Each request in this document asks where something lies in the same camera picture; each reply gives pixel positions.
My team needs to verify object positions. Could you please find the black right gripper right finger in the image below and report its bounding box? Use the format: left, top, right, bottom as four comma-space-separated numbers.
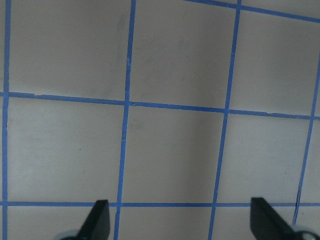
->
250, 197, 299, 240

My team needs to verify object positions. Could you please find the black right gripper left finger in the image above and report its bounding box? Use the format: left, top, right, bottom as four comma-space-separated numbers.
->
75, 199, 111, 240

